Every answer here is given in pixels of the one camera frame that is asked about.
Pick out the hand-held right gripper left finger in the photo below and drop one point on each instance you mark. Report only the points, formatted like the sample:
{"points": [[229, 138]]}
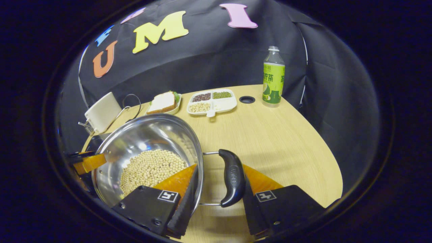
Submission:
{"points": [[187, 209]]}

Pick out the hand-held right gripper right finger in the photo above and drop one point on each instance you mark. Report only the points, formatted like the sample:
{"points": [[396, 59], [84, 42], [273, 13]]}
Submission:
{"points": [[251, 216]]}

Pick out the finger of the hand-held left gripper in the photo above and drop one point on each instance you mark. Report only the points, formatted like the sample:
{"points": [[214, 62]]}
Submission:
{"points": [[89, 163]]}

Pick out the black induction cooktop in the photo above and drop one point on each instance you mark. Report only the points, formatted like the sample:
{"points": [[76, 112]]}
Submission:
{"points": [[95, 143]]}

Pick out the heap of soybeans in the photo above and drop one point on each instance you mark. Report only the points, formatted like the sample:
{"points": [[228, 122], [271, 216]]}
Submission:
{"points": [[148, 168]]}

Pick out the stainless steel pot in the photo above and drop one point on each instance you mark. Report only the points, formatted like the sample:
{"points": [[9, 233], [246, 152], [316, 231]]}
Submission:
{"points": [[141, 135]]}

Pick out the white toaster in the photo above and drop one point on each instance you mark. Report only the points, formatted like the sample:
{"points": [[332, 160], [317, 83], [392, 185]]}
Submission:
{"points": [[103, 113]]}

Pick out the white bread sandwich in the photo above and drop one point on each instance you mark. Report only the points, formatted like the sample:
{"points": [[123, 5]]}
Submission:
{"points": [[162, 103]]}

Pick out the white sandwich plate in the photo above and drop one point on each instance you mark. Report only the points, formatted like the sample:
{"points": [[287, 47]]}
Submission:
{"points": [[173, 110]]}

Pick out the white divided grain dish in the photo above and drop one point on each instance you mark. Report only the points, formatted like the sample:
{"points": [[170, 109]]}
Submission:
{"points": [[222, 106]]}

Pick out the black table grommet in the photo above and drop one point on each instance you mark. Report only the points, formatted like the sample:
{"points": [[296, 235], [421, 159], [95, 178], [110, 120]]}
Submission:
{"points": [[247, 99]]}

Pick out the green tea bottle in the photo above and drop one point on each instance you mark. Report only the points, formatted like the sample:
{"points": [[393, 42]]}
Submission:
{"points": [[273, 84]]}

